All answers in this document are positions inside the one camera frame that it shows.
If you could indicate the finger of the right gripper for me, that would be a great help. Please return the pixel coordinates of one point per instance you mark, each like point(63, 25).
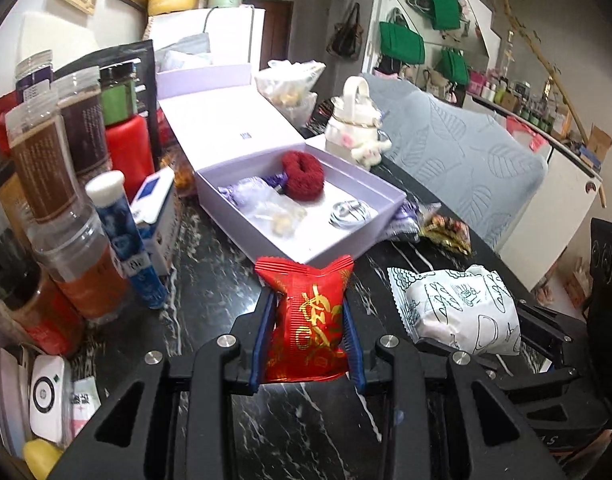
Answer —
point(549, 341)

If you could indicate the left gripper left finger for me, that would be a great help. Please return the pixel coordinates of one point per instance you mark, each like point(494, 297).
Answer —
point(175, 416)

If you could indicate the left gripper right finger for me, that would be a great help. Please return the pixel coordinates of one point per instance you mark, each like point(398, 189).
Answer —
point(444, 417)

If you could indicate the white bread snack packet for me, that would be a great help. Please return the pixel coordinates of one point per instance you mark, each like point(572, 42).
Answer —
point(470, 310)

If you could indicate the green brown snack packet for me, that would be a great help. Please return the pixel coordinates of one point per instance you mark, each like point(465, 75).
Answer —
point(451, 234)

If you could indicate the red gold candy packet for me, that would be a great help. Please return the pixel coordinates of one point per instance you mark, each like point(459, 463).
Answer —
point(306, 343)

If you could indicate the dark red fluffy scrunchie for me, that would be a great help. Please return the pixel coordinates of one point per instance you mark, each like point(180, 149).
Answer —
point(304, 176)

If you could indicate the silver purple snack packet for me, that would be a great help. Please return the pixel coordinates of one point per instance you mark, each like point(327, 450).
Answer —
point(409, 220)

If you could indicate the white round device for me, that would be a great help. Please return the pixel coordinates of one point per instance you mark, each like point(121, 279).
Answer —
point(50, 410)

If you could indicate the brown spice jar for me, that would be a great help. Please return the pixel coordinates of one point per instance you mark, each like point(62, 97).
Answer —
point(63, 228)

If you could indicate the grey leaf pattern chair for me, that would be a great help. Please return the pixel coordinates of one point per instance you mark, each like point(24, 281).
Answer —
point(466, 159)

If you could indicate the white blue medicine box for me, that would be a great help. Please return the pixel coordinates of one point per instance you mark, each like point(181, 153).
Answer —
point(156, 211)

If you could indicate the blue tablet tube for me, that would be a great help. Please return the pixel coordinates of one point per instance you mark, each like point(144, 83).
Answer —
point(106, 193)

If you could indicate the lilac open gift box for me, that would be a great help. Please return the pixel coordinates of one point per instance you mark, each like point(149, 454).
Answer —
point(229, 132)

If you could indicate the red plastic container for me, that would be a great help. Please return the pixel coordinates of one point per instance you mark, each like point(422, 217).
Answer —
point(130, 150)

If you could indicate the cream cartoon kettle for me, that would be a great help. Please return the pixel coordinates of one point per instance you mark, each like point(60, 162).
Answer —
point(354, 130)

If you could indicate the green tote bag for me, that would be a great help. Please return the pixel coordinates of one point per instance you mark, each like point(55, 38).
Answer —
point(401, 43)

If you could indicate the clear plastic food bag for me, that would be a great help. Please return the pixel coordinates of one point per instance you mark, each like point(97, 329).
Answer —
point(288, 86)

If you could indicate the black menu stand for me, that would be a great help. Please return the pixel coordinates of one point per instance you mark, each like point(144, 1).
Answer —
point(128, 85)

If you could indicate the white mini fridge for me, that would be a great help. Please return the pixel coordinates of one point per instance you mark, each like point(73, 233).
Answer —
point(207, 37)

